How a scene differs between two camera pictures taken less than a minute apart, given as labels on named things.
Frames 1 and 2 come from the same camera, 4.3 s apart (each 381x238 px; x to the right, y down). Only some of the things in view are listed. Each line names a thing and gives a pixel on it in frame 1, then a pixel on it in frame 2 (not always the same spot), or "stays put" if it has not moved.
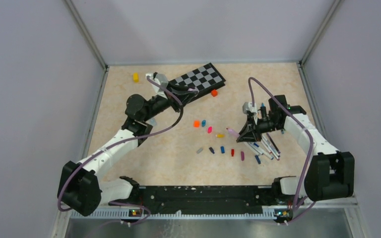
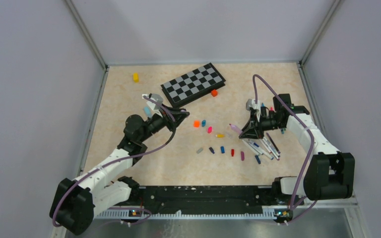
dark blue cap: [258, 159] stays put
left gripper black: [185, 93] → [179, 114]
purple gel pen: [273, 143] stays put
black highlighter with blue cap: [263, 110] stays put
